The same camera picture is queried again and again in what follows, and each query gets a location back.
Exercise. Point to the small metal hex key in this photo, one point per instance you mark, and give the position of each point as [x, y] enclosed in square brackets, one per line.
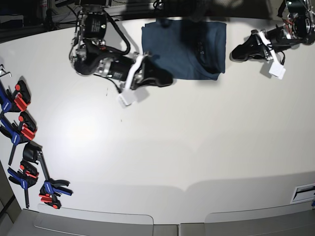
[3, 71]

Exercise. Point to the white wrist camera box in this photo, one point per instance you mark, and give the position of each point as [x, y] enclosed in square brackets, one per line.
[277, 70]
[126, 98]

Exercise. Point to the white label card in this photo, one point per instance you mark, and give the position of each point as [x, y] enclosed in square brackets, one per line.
[303, 193]

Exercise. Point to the dark blue T-shirt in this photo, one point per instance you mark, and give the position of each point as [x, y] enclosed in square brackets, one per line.
[188, 50]

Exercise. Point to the left grey chair back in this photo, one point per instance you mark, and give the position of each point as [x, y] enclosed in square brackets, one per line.
[46, 221]

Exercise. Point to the grey chair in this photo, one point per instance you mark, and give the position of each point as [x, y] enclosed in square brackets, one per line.
[289, 220]
[46, 221]

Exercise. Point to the right grey chair back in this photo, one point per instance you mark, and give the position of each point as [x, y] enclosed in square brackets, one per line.
[289, 220]

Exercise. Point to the top blue red bar clamp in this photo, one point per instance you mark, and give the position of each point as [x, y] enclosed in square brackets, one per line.
[15, 102]

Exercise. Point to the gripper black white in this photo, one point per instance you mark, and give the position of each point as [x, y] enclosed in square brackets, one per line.
[260, 44]
[115, 68]

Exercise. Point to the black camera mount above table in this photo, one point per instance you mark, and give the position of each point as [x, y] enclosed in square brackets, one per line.
[199, 10]

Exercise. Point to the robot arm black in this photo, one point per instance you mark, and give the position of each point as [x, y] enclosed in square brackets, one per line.
[298, 28]
[90, 54]

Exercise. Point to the blue red bar clamp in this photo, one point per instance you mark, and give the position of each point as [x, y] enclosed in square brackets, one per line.
[51, 189]
[15, 102]
[18, 134]
[26, 177]

